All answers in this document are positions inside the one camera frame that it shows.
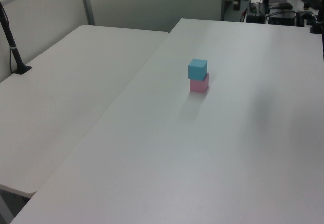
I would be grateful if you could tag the white side table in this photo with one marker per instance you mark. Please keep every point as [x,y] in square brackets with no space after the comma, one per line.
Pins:
[63,102]

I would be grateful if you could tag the small black box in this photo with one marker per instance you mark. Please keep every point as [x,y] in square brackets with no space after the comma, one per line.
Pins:
[254,19]

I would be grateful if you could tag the pink cube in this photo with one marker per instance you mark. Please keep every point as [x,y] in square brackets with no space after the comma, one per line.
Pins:
[198,85]

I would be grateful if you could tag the black electronics box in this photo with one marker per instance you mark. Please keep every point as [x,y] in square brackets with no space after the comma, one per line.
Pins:
[281,20]

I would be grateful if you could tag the blue cube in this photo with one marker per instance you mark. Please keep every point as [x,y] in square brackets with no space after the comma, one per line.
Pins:
[197,68]

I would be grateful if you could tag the black C-clamp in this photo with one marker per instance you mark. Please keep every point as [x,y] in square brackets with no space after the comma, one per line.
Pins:
[301,18]

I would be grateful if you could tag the black camera pole stand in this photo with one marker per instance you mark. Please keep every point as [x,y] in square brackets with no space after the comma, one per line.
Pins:
[14,52]

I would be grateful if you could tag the grey metal partition post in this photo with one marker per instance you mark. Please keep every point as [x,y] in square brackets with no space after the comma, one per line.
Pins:
[87,6]

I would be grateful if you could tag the black clamp mount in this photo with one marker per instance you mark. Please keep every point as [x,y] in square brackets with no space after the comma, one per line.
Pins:
[317,28]

